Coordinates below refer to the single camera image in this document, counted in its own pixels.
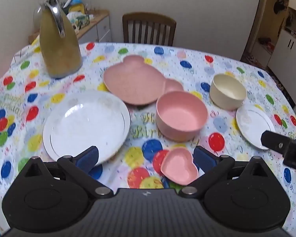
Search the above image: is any clear glass jar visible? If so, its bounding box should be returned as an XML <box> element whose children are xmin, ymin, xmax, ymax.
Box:
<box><xmin>33</xmin><ymin>5</ymin><xmax>43</xmax><ymax>29</ymax></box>

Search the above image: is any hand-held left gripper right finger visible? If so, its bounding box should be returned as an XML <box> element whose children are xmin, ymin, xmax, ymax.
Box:
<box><xmin>179</xmin><ymin>146</ymin><xmax>270</xmax><ymax>199</ymax></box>

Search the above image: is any small white plate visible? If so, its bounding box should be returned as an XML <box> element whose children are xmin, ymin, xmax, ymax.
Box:
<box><xmin>236</xmin><ymin>105</ymin><xmax>277</xmax><ymax>150</ymax></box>

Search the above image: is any pink heart-shaped dish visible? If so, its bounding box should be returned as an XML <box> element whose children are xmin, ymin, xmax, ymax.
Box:
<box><xmin>160</xmin><ymin>148</ymin><xmax>199</xmax><ymax>185</ymax></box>

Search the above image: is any pink bear-shaped plate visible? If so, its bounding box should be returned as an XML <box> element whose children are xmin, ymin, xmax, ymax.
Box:
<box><xmin>103</xmin><ymin>55</ymin><xmax>184</xmax><ymax>105</ymax></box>

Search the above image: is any yellow and black bag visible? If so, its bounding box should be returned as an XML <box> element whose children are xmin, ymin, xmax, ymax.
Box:
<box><xmin>68</xmin><ymin>0</ymin><xmax>86</xmax><ymax>15</ymax></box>

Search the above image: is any large white plate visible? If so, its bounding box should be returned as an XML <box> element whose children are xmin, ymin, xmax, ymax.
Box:
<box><xmin>43</xmin><ymin>90</ymin><xmax>131</xmax><ymax>165</ymax></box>

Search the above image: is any green tissue box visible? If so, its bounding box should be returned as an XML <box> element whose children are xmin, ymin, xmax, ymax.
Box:
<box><xmin>73</xmin><ymin>15</ymin><xmax>90</xmax><ymax>29</ymax></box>

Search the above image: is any gold thermos jug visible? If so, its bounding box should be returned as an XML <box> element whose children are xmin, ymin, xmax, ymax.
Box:
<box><xmin>34</xmin><ymin>0</ymin><xmax>83</xmax><ymax>79</ymax></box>

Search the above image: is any group of shoes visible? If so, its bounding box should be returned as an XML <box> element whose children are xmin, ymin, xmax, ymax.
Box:
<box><xmin>244</xmin><ymin>52</ymin><xmax>263</xmax><ymax>68</ymax></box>

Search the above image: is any brown wooden chair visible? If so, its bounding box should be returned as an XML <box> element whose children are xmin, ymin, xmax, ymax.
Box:
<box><xmin>122</xmin><ymin>12</ymin><xmax>177</xmax><ymax>47</ymax></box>

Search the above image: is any pink bowl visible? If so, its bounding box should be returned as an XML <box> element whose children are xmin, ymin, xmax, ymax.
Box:
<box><xmin>156</xmin><ymin>91</ymin><xmax>209</xmax><ymax>142</ymax></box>

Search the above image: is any cream bowl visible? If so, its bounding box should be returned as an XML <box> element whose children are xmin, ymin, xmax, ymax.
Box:
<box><xmin>209</xmin><ymin>73</ymin><xmax>247</xmax><ymax>111</ymax></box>

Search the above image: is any white checked cloth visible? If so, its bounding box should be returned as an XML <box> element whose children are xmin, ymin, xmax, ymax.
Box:
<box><xmin>13</xmin><ymin>46</ymin><xmax>41</xmax><ymax>63</ymax></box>

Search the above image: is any black hanging bag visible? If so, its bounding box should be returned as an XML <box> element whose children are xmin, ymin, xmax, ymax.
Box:
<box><xmin>273</xmin><ymin>0</ymin><xmax>285</xmax><ymax>15</ymax></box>

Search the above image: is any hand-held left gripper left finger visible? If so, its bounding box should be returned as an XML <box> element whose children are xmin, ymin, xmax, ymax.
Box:
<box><xmin>22</xmin><ymin>146</ymin><xmax>114</xmax><ymax>199</ymax></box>

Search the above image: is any balloon print tablecloth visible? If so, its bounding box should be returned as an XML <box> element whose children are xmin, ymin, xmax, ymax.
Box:
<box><xmin>0</xmin><ymin>41</ymin><xmax>296</xmax><ymax>237</ymax></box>

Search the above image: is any white cupboard unit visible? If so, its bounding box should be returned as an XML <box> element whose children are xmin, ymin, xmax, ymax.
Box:
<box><xmin>240</xmin><ymin>0</ymin><xmax>296</xmax><ymax>109</ymax></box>

